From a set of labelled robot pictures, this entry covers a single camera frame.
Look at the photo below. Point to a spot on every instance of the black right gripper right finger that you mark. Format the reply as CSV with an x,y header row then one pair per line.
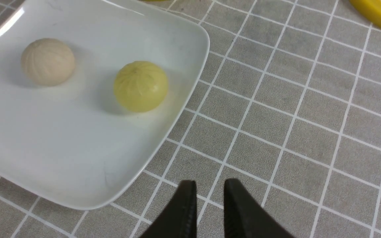
x,y
245,218

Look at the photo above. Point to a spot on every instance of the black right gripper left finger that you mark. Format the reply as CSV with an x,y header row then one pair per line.
x,y
179,217

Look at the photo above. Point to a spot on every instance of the yellow steamed bun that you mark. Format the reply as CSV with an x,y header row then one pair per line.
x,y
140,86

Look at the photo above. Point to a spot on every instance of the white steamed bun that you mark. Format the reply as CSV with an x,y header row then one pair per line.
x,y
48,62

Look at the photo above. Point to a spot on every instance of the white square plate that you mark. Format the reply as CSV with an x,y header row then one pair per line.
x,y
73,144

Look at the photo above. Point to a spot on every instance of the grey checked tablecloth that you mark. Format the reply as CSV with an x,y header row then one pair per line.
x,y
289,103

